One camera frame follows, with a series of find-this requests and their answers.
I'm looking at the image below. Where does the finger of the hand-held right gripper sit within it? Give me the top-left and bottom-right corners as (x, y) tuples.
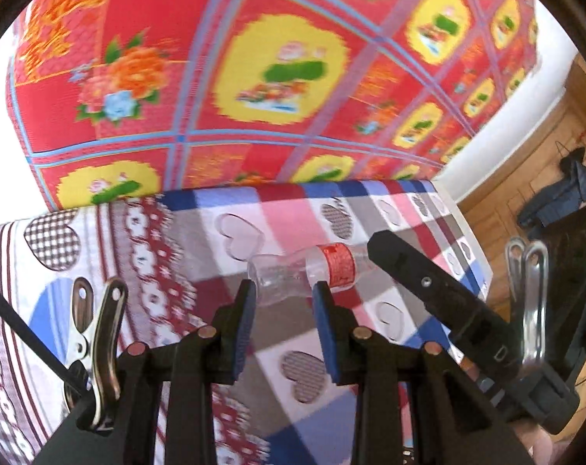
(367, 231), (488, 344)

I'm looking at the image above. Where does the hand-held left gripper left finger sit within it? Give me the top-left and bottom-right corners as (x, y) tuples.
(34, 278), (257, 465)

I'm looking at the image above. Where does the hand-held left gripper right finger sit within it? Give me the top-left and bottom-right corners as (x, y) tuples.
(312, 281), (533, 465)

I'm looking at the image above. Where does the clear plastic bottle red label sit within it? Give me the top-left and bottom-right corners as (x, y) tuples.
(247, 242), (371, 308)

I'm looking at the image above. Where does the metal spring clip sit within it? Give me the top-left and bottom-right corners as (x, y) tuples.
(63, 277), (129, 432)
(506, 237), (550, 374)

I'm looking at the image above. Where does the dark blue jacket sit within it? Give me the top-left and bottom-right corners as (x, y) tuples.
(518, 148), (586, 240)

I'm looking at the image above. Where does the plaid heart print bedsheet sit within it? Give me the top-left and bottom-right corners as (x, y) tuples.
(0, 179), (495, 465)

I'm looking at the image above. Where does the wooden door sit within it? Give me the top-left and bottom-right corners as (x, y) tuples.
(455, 51), (586, 272)

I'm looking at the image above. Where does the red floral printed mat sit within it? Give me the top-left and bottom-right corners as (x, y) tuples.
(5, 0), (541, 211)

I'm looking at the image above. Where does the black cable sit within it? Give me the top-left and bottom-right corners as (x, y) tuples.
(0, 276), (88, 393)

